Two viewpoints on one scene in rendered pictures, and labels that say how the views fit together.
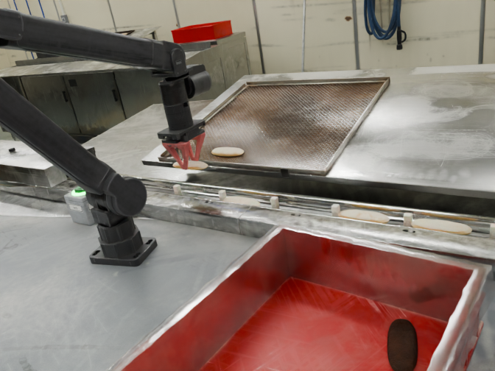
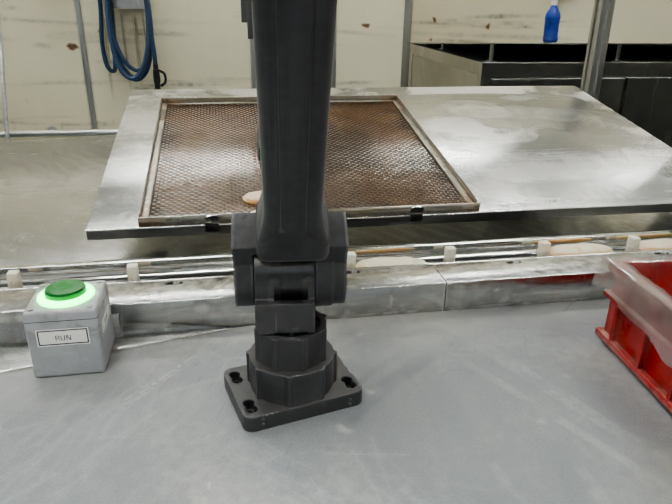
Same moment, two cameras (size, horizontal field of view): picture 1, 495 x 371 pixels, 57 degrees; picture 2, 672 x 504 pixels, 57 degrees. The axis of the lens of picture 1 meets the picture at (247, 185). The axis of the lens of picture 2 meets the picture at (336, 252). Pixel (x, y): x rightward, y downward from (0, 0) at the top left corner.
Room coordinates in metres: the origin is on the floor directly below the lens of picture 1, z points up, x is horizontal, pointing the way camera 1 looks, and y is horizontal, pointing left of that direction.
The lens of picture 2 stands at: (0.47, 0.62, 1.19)
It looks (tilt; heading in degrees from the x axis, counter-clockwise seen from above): 23 degrees down; 313
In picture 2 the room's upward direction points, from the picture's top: 1 degrees clockwise
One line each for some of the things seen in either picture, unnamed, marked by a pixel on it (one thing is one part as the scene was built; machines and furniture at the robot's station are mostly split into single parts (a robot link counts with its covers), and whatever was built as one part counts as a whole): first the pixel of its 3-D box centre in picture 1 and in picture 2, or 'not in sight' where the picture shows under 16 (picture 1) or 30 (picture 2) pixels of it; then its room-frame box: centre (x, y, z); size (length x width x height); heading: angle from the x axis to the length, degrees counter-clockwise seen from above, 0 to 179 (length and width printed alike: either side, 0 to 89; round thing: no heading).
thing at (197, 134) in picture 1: (188, 146); not in sight; (1.03, 0.12, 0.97); 0.07 x 0.07 x 0.09; 54
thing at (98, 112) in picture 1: (116, 86); not in sight; (5.10, 1.23, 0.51); 3.00 x 1.26 x 1.03; 54
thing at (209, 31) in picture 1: (202, 32); not in sight; (4.84, 0.18, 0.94); 0.51 x 0.36 x 0.13; 58
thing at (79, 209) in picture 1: (90, 210); (74, 339); (1.06, 0.40, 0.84); 0.08 x 0.08 x 0.11; 54
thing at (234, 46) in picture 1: (211, 81); not in sight; (4.84, 0.18, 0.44); 0.70 x 0.55 x 0.87; 54
